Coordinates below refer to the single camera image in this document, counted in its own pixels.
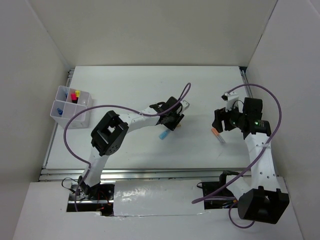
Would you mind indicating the blue glue stick tan cap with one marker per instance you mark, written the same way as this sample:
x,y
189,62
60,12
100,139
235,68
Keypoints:
x,y
165,133

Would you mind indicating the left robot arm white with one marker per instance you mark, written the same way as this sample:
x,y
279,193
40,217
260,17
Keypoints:
x,y
108,136

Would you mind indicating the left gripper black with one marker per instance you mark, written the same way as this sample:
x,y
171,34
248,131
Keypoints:
x,y
178,118

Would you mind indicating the yellow black highlighter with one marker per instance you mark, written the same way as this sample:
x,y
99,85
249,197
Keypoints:
x,y
77,93

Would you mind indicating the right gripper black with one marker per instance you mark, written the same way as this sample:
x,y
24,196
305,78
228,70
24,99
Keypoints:
x,y
221,114

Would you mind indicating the blue cap spray bottle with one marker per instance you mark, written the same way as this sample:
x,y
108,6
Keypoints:
x,y
60,111

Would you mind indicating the white foil sheet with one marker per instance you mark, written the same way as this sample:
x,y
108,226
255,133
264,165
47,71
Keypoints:
x,y
157,198

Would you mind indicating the orange cap clear tube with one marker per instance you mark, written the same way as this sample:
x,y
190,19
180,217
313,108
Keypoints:
x,y
218,136

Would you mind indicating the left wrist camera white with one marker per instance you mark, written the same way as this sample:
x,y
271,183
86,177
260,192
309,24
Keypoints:
x,y
184,105

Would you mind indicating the pink black highlighter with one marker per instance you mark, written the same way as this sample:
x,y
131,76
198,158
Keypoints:
x,y
73,97

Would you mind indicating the near translucent organizer box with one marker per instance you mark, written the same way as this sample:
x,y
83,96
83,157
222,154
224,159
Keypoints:
x,y
69,110

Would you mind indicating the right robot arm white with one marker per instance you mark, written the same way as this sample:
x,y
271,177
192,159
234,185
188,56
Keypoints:
x,y
262,200

